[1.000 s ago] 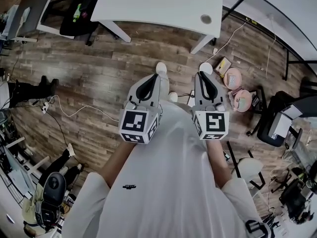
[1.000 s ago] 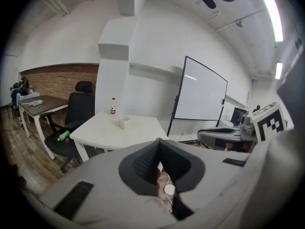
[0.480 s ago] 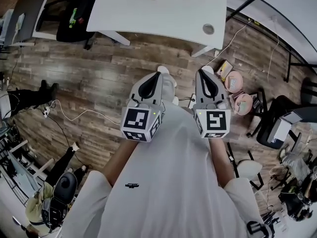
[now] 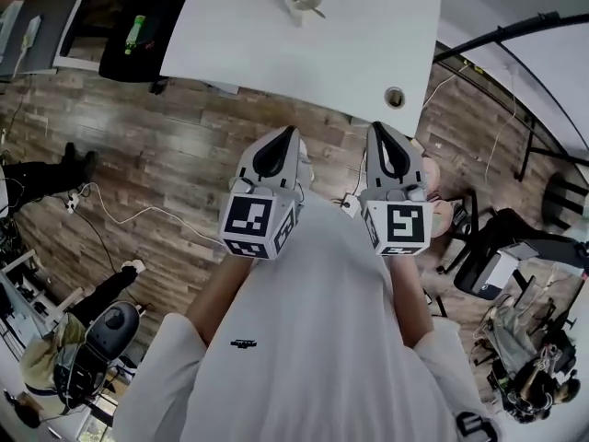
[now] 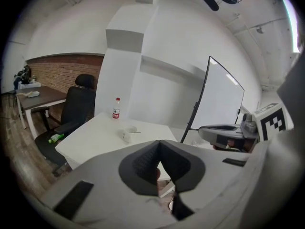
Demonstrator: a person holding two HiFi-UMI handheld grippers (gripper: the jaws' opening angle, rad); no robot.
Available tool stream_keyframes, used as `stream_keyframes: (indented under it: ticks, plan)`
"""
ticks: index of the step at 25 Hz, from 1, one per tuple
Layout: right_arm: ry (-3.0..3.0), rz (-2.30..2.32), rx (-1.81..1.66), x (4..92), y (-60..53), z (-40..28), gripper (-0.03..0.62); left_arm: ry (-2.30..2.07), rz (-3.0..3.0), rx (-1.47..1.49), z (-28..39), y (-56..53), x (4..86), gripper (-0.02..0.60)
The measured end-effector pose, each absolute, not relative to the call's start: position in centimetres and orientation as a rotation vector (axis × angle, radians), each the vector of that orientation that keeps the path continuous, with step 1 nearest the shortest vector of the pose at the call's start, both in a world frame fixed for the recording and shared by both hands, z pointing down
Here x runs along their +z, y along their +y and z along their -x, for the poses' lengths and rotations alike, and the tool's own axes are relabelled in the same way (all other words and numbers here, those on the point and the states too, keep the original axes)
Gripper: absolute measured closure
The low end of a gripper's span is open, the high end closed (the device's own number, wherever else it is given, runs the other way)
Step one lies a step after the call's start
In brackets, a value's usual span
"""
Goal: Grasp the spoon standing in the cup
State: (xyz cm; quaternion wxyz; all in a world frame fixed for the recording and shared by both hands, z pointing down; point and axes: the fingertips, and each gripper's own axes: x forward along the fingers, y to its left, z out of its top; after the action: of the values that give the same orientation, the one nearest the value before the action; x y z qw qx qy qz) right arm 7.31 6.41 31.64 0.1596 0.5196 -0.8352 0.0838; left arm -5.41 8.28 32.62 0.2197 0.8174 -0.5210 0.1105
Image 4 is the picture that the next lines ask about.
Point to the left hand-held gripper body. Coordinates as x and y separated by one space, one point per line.
250 221

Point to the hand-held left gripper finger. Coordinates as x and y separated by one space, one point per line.
250 168
292 164

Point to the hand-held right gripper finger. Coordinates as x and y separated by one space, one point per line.
375 164
412 164

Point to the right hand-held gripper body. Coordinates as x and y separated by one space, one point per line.
400 226

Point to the white cup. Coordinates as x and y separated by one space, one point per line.
299 14

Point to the small metal spoon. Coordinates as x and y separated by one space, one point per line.
304 3

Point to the person's right forearm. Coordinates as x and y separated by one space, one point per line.
412 302

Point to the person's left forearm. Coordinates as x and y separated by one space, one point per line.
216 293

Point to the person's light shoe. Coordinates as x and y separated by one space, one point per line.
307 164
442 219

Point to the white plug adapter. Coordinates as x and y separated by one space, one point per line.
71 202
350 204

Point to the white box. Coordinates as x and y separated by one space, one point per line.
499 270

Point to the black metal table leg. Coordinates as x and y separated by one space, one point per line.
529 154

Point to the black office chair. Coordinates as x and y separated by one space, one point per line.
529 240
133 69

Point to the person's white shirt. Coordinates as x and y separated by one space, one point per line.
322 339

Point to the black curved pole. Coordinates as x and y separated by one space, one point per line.
488 35

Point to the green plastic bottle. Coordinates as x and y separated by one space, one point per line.
135 35

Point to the white shelf unit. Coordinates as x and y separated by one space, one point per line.
23 293

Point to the white power strip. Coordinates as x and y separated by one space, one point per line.
31 32

